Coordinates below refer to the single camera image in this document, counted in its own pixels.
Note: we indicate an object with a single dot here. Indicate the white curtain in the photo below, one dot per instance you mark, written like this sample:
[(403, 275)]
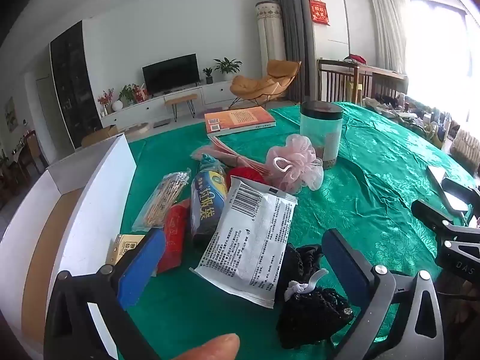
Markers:
[(388, 26)]

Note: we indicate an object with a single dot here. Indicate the white printed packet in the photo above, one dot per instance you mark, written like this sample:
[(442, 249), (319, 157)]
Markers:
[(247, 240)]

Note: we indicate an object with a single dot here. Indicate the pink packet in clear wrap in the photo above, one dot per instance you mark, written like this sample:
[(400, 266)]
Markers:
[(213, 152)]

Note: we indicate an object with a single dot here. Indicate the white round vase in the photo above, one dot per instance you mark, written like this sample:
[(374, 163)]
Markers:
[(117, 105)]

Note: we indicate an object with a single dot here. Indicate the red flowers in vase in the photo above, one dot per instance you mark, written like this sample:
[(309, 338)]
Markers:
[(105, 99)]

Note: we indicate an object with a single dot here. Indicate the small potted plant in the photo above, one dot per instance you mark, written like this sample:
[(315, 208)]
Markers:
[(208, 75)]

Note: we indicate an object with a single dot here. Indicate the black lace bundle white tie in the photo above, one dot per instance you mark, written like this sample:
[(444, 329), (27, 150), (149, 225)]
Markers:
[(315, 313)]

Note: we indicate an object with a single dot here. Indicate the large green potted plant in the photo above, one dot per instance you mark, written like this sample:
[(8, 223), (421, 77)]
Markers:
[(227, 65)]

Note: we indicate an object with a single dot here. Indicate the white television cabinet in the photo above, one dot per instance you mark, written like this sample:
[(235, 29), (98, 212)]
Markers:
[(213, 92)]

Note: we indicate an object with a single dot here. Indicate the framed wall picture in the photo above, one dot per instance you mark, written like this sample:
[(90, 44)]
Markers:
[(11, 114)]

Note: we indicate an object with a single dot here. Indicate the pile of household clutter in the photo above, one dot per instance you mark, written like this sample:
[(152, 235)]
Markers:
[(420, 116)]

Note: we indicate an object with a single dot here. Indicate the red packet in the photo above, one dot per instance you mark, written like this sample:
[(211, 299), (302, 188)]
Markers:
[(174, 236)]

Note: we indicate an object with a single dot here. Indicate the smartphone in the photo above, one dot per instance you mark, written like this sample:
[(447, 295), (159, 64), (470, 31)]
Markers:
[(437, 173)]

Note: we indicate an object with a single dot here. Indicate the orange book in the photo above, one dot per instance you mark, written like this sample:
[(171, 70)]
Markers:
[(240, 120)]

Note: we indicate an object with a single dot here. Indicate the leafy plant with red decoration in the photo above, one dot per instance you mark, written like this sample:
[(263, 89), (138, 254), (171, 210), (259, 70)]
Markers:
[(128, 93)]

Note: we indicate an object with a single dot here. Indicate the orange lounge chair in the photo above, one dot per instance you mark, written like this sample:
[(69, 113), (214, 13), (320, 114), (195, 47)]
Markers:
[(262, 80)]

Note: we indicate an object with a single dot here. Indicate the standing air conditioner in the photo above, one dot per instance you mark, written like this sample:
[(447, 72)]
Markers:
[(270, 33)]

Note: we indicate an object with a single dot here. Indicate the black lace cloth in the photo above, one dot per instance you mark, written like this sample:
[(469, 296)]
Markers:
[(300, 260)]

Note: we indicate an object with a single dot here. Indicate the black display cabinet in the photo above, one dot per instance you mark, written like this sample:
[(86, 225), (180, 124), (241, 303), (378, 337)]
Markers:
[(73, 82)]

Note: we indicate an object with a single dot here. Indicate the blue roll of bags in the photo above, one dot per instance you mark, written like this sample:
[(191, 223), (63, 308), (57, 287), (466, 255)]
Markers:
[(206, 202)]

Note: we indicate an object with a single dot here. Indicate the small yellow box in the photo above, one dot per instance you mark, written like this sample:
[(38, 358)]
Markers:
[(123, 245)]

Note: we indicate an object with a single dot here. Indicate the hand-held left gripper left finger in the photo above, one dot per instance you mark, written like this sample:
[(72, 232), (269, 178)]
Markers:
[(140, 270)]

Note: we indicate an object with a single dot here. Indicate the black television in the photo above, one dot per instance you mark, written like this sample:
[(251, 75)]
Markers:
[(170, 73)]

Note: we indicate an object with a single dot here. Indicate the red yarn ball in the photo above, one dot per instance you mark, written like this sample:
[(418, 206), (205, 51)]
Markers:
[(243, 175)]

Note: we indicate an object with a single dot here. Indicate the red cloth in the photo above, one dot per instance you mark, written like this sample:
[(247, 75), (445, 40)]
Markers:
[(356, 59)]

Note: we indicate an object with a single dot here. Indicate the small wooden stool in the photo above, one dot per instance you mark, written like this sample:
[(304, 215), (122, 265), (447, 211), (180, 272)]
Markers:
[(180, 98)]

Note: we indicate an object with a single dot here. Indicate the green tablecloth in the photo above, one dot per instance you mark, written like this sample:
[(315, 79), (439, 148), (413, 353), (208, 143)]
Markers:
[(375, 195)]

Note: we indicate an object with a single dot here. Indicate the grey curtain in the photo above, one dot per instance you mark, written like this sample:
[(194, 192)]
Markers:
[(292, 26)]

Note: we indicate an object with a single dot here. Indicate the person's left hand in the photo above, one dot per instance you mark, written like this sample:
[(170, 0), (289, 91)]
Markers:
[(210, 348)]

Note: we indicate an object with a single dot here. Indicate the bag of cotton swabs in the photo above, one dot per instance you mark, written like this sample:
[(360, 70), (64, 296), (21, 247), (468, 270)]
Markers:
[(165, 198)]

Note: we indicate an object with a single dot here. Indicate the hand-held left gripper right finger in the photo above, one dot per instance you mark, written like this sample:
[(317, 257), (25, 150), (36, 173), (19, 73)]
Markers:
[(345, 266)]

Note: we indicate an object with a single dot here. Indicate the wooden dining chair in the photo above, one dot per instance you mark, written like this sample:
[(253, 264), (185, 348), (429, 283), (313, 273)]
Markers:
[(32, 150)]

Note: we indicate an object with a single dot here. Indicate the clear jar with black lid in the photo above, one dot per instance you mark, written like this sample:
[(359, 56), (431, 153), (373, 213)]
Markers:
[(322, 135)]

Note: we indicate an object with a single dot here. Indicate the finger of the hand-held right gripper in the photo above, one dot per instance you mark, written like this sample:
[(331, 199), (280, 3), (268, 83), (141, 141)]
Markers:
[(461, 191), (431, 215)]

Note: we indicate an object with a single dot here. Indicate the red wall hanging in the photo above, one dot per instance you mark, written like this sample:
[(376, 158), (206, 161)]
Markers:
[(319, 10)]

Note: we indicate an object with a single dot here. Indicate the pink mesh bath pouf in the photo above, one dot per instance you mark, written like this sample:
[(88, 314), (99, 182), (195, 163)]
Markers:
[(296, 157)]

